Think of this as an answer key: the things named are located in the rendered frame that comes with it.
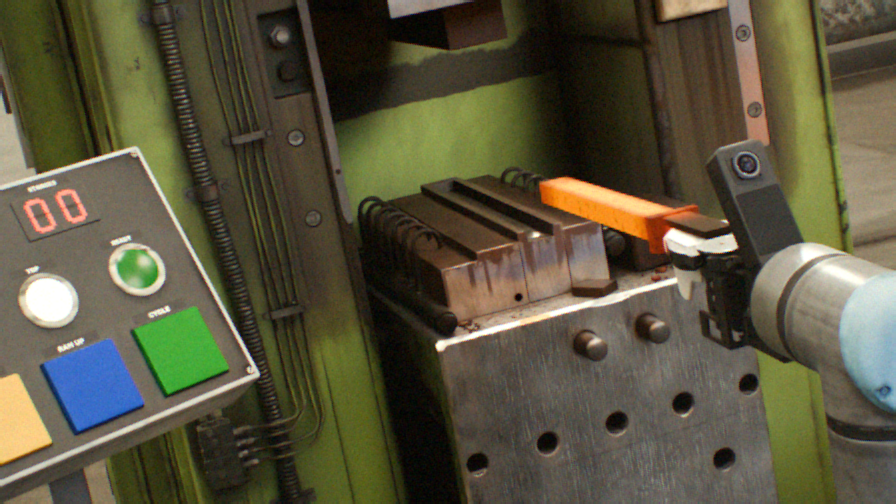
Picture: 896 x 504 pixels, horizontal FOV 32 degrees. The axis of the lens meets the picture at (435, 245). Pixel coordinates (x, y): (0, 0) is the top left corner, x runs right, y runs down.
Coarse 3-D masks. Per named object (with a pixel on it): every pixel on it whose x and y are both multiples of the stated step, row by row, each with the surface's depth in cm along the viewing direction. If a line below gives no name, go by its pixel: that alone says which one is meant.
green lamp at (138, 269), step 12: (132, 252) 157; (144, 252) 157; (120, 264) 155; (132, 264) 156; (144, 264) 157; (156, 264) 157; (120, 276) 155; (132, 276) 155; (144, 276) 156; (156, 276) 157; (144, 288) 156
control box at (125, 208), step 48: (0, 192) 153; (48, 192) 155; (96, 192) 158; (144, 192) 161; (0, 240) 151; (48, 240) 153; (96, 240) 156; (144, 240) 158; (0, 288) 148; (96, 288) 153; (192, 288) 158; (0, 336) 146; (48, 336) 149; (96, 336) 151; (48, 384) 146; (144, 384) 151; (240, 384) 156; (48, 432) 144; (96, 432) 147; (144, 432) 152; (0, 480) 140; (48, 480) 149
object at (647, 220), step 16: (544, 192) 170; (560, 192) 164; (576, 192) 161; (592, 192) 160; (608, 192) 158; (560, 208) 166; (576, 208) 161; (592, 208) 156; (608, 208) 152; (624, 208) 149; (640, 208) 147; (656, 208) 146; (688, 208) 140; (608, 224) 153; (624, 224) 148; (640, 224) 144; (656, 224) 140; (672, 224) 138; (688, 224) 135; (704, 224) 134; (720, 224) 133; (656, 240) 140
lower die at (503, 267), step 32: (512, 192) 206; (448, 224) 195; (480, 224) 192; (576, 224) 181; (448, 256) 183; (480, 256) 178; (512, 256) 180; (544, 256) 181; (576, 256) 182; (448, 288) 178; (480, 288) 179; (512, 288) 180; (544, 288) 181
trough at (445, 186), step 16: (448, 192) 217; (464, 192) 214; (480, 192) 206; (480, 208) 203; (496, 208) 200; (512, 208) 194; (512, 224) 190; (528, 224) 188; (544, 224) 183; (528, 240) 181
